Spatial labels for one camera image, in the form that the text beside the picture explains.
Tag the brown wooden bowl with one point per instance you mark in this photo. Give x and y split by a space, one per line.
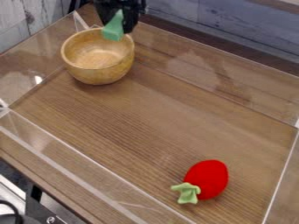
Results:
96 60

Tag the clear acrylic tray wall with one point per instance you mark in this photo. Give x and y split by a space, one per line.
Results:
86 186

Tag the red plush strawberry toy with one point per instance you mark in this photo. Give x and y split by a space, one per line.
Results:
205 182

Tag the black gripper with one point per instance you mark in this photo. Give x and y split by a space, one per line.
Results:
109 7

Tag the green rectangular block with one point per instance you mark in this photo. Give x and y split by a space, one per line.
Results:
114 30

